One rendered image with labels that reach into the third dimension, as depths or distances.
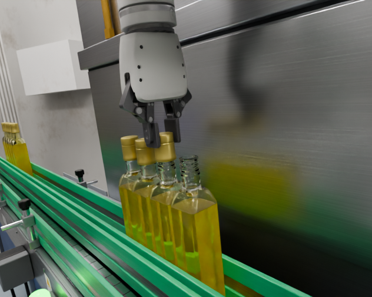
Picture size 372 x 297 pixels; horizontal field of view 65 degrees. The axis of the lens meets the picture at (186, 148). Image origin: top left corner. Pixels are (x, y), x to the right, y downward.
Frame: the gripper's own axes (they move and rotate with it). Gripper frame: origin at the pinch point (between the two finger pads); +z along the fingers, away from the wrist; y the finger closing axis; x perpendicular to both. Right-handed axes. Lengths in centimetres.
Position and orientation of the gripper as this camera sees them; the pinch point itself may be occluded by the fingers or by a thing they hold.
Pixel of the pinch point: (162, 132)
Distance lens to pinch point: 48.0
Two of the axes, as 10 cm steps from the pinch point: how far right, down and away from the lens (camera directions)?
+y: -7.4, 2.1, -6.3
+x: 6.6, 0.8, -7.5
